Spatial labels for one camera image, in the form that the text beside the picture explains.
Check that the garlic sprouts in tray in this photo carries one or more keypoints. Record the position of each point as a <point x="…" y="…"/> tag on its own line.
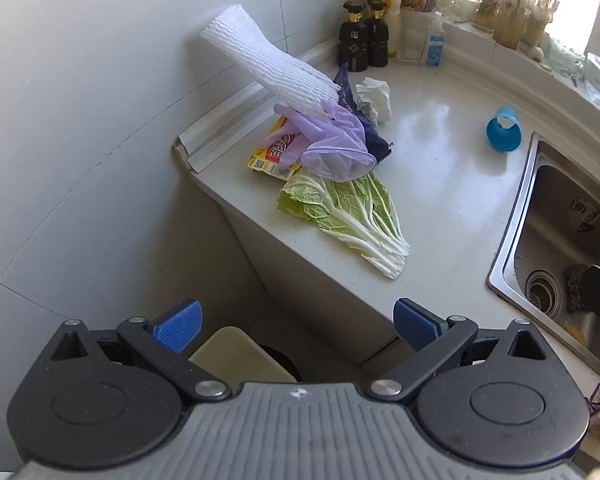
<point x="510" y="15"/>

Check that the blue snack wrapper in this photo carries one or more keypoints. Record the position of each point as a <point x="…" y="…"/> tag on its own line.
<point x="377" y="145"/>

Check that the purple rubber glove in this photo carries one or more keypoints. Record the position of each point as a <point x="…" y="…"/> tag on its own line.
<point x="340" y="130"/>

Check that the black bottle with gold collar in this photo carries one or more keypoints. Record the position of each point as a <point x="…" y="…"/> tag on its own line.
<point x="378" y="35"/>
<point x="353" y="45"/>

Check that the clear plastic bag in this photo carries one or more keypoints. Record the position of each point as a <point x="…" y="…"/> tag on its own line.
<point x="580" y="67"/>

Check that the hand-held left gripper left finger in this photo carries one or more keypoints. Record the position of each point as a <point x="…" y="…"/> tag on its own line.
<point x="177" y="325"/>

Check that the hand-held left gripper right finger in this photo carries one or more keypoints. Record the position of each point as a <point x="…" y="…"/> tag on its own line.
<point x="416" y="325"/>

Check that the clear pump bottle blue label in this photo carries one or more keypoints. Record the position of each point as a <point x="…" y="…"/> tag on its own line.
<point x="435" y="47"/>

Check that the white foam net sleeve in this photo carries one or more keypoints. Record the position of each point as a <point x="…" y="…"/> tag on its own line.
<point x="260" y="55"/>

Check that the clear drinking glass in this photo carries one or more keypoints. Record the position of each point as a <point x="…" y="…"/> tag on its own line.
<point x="412" y="50"/>

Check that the dark scouring pad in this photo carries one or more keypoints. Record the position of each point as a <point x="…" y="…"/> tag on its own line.
<point x="575" y="287"/>

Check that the sink drain strainer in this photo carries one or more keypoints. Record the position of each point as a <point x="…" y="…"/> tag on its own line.
<point x="542" y="294"/>

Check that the small blue plastic cup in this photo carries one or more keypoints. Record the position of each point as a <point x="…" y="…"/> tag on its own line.
<point x="505" y="137"/>

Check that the crumpled white tissue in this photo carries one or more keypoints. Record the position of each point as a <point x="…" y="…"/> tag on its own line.
<point x="375" y="100"/>

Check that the napa cabbage leaf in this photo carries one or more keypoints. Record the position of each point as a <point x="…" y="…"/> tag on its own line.
<point x="350" y="215"/>

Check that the yellow food box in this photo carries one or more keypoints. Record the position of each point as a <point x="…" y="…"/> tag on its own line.
<point x="272" y="157"/>

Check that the stainless steel sink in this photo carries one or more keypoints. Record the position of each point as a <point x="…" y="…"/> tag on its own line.
<point x="545" y="200"/>

